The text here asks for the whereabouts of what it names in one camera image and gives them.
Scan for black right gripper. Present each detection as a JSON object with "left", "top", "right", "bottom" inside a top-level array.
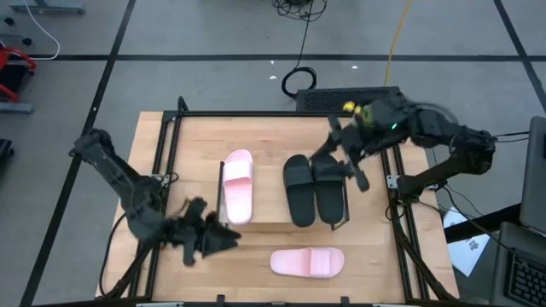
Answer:
[{"left": 312, "top": 104, "right": 392, "bottom": 193}]

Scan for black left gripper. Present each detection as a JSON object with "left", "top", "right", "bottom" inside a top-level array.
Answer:
[{"left": 168, "top": 196, "right": 242, "bottom": 268}]

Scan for black slide sandal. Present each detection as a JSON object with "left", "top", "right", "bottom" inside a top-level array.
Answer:
[
  {"left": 311, "top": 153, "right": 346, "bottom": 226},
  {"left": 282, "top": 153, "right": 317, "bottom": 229}
]

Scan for pink slide sandal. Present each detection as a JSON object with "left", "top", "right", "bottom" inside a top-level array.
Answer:
[
  {"left": 269, "top": 246, "right": 346, "bottom": 280},
  {"left": 222, "top": 148, "right": 255, "bottom": 226}
]

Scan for black desk bar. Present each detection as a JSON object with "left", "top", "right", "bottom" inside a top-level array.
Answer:
[{"left": 443, "top": 203, "right": 522, "bottom": 244}]

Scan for white paper sheet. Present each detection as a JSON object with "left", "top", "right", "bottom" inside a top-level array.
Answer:
[{"left": 442, "top": 207, "right": 491, "bottom": 277}]

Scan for grey laptop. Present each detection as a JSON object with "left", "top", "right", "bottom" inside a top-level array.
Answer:
[{"left": 489, "top": 115, "right": 546, "bottom": 307}]

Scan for black equipment base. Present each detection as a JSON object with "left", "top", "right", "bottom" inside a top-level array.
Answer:
[{"left": 0, "top": 138, "right": 15, "bottom": 168}]

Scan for grey metal base bar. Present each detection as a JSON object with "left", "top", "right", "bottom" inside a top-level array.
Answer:
[
  {"left": 0, "top": 101, "right": 34, "bottom": 114},
  {"left": 8, "top": 2, "right": 85, "bottom": 15}
]

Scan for wooden shelf with black frame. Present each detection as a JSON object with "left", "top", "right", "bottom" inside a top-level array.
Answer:
[{"left": 217, "top": 158, "right": 351, "bottom": 232}]

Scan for black aluminium table frame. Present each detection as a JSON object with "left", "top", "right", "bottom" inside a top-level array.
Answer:
[{"left": 98, "top": 96, "right": 457, "bottom": 306}]

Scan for black coiled floor cable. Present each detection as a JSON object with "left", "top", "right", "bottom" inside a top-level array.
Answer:
[{"left": 280, "top": 16, "right": 319, "bottom": 100}]

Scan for yellow floor cable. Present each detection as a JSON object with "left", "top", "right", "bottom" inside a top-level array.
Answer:
[{"left": 382, "top": 0, "right": 413, "bottom": 88}]

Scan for black cable tangle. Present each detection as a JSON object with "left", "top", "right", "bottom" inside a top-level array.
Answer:
[{"left": 270, "top": 0, "right": 328, "bottom": 23}]

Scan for red tubular cart frame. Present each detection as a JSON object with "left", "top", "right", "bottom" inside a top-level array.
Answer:
[{"left": 0, "top": 44, "right": 38, "bottom": 103}]

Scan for white floor cable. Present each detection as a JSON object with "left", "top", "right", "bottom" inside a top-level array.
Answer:
[{"left": 20, "top": 0, "right": 61, "bottom": 61}]

